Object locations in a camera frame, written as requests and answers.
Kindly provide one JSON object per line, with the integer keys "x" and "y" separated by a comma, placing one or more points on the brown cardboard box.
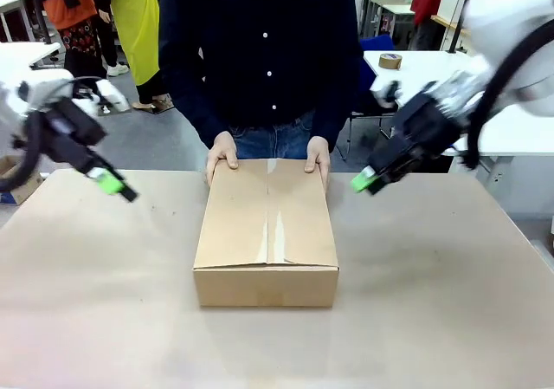
{"x": 266, "y": 228}

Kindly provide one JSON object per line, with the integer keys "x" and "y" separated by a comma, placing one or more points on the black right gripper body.
{"x": 424, "y": 129}

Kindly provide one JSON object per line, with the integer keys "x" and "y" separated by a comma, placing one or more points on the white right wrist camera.
{"x": 386, "y": 93}

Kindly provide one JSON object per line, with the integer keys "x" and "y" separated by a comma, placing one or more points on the person's right hand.
{"x": 221, "y": 153}

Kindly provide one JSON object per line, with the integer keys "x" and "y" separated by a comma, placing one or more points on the person in yellow apron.
{"x": 136, "y": 29}

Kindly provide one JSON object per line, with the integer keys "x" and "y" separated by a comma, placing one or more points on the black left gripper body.
{"x": 71, "y": 133}

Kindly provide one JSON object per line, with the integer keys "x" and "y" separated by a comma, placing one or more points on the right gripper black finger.
{"x": 364, "y": 180}
{"x": 384, "y": 182}

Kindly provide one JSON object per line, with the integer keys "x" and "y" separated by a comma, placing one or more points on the person in orange top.
{"x": 73, "y": 12}

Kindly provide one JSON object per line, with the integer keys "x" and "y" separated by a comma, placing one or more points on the black stand pole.
{"x": 461, "y": 12}

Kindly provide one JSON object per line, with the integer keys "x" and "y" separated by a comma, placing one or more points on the white desk with legs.
{"x": 13, "y": 12}

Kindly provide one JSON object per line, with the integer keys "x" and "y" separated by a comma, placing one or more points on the small open cardboard box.
{"x": 17, "y": 181}

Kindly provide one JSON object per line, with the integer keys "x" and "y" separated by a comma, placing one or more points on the white side table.
{"x": 23, "y": 53}

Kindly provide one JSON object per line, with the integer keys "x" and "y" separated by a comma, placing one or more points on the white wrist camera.
{"x": 386, "y": 93}
{"x": 111, "y": 95}

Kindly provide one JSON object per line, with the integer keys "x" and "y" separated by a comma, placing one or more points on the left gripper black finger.
{"x": 127, "y": 195}
{"x": 107, "y": 182}

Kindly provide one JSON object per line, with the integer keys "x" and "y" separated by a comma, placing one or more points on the person in navy shirt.
{"x": 259, "y": 51}

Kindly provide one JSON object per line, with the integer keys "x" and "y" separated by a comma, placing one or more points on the wooden workbench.
{"x": 450, "y": 23}

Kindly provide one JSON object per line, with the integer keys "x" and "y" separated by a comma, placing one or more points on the brown packing tape roll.
{"x": 390, "y": 61}

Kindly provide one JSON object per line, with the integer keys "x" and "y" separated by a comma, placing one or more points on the person's right forearm navy sleeve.
{"x": 195, "y": 112}

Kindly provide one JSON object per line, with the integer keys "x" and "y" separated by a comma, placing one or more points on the large white work table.
{"x": 433, "y": 66}

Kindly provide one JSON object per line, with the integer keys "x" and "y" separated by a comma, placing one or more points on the person's left hand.
{"x": 319, "y": 153}

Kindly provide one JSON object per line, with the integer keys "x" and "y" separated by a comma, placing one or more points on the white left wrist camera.
{"x": 111, "y": 95}

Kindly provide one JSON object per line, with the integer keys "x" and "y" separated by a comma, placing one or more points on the person's left forearm navy sleeve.
{"x": 335, "y": 116}

